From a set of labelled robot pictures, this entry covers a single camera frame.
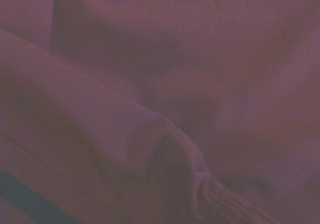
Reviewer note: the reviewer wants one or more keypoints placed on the rust brown shorts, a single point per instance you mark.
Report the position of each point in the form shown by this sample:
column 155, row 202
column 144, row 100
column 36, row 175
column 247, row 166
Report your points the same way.
column 175, row 71

